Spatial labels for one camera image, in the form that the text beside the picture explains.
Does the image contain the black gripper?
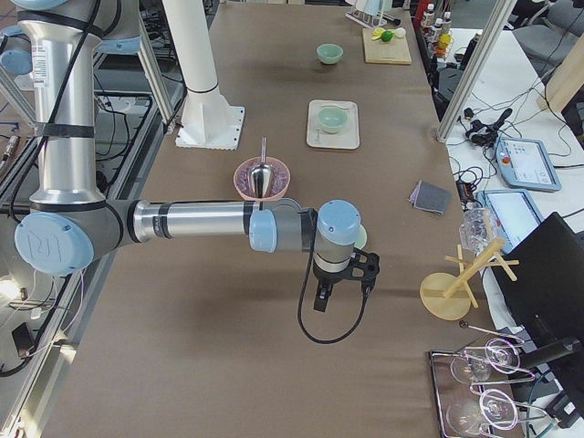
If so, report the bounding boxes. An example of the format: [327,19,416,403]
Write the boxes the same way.
[312,266,347,312]

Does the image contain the green bowl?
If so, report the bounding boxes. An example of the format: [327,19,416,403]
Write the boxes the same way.
[316,43,344,65]
[354,224,368,250]
[317,107,348,134]

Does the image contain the wooden cup tree stand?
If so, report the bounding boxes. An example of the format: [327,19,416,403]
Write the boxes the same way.
[420,237,520,321]

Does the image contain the pink bowl with ice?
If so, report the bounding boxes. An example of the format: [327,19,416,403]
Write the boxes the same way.
[233,157,291,201]

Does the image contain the metal scoop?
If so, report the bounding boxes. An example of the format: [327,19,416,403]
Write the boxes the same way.
[248,137,274,198]

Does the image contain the grey folded cloth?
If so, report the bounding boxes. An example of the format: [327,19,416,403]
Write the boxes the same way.
[409,180,452,215]

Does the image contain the clear glass cup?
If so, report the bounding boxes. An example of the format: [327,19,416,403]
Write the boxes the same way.
[459,208,503,253]

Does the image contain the cream serving tray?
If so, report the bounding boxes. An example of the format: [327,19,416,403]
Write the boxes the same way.
[306,99,360,150]

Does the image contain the green bowl on tray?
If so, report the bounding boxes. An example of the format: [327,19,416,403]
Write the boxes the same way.
[317,107,348,134]

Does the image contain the upper wine glass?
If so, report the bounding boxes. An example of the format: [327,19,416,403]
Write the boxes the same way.
[450,338,519,383]

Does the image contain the lower wine glass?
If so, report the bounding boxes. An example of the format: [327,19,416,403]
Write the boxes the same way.
[446,389,518,437]

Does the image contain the near teach pendant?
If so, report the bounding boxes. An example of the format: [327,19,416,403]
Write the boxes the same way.
[475,189,544,254]

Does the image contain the teach pendant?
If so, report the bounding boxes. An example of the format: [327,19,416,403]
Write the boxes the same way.
[475,189,544,254]
[495,137,562,193]

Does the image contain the black monitor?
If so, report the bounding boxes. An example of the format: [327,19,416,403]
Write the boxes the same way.
[495,212,583,346]

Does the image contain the far teach pendant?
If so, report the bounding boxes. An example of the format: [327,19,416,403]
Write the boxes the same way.
[495,137,562,193]

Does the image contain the bamboo cutting board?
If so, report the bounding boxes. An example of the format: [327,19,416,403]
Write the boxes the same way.
[362,28,412,65]

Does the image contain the green lime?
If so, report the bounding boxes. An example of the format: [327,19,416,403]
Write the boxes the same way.
[381,30,394,42]

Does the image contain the light blue cup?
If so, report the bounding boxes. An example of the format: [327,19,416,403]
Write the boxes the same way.
[363,0,387,16]

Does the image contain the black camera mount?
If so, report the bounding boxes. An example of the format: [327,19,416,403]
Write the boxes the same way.
[339,248,380,287]

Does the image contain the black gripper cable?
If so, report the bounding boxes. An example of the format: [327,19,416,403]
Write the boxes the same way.
[296,255,376,344]

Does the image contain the white camera pole base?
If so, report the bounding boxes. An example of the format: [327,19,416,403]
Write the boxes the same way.
[162,0,245,151]

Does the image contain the aluminium frame post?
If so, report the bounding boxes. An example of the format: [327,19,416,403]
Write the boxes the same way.
[435,0,516,143]

